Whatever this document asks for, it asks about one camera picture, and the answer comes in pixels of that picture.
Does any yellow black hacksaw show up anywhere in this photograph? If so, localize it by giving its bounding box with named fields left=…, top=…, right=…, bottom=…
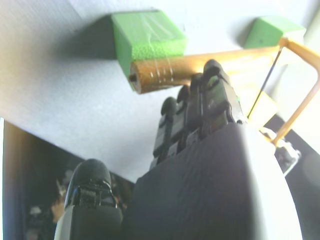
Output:
left=246, top=36, right=320, bottom=148

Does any brown wooden dowel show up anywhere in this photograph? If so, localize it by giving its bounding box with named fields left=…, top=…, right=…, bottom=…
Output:
left=129, top=47, right=288, bottom=95

